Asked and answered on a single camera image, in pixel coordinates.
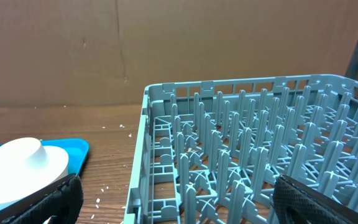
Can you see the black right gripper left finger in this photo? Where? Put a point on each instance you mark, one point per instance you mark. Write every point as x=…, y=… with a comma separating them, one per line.
x=58, y=203

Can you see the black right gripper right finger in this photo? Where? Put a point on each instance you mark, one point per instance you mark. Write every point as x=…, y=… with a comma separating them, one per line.
x=294, y=202

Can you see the white cup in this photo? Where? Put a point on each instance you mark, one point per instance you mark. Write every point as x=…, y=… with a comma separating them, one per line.
x=26, y=153

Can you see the white bowl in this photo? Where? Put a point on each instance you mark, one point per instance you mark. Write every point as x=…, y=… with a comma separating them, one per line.
x=17, y=183

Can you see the grey dishwasher rack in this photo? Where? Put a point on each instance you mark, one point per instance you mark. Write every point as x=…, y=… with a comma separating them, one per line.
x=211, y=151

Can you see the teal serving tray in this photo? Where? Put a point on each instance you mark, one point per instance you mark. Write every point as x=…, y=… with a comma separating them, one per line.
x=76, y=148

